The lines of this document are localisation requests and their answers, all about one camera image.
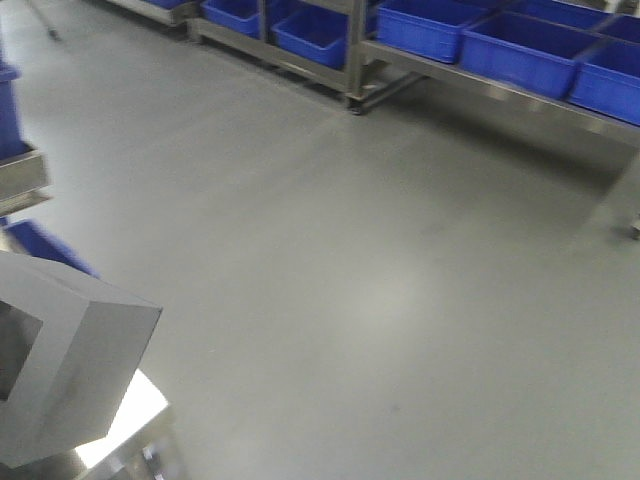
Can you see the gray square hollow base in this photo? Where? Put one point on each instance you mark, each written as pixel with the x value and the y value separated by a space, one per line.
pixel 70 346

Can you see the blue bin on far rack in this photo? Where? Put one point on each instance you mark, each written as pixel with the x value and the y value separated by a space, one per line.
pixel 529 53

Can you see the stainless steel shelf rack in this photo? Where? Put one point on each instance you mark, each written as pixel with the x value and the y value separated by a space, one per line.
pixel 24 180

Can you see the far steel shelf rack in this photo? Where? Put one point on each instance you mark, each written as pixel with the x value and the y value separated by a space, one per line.
pixel 370 73

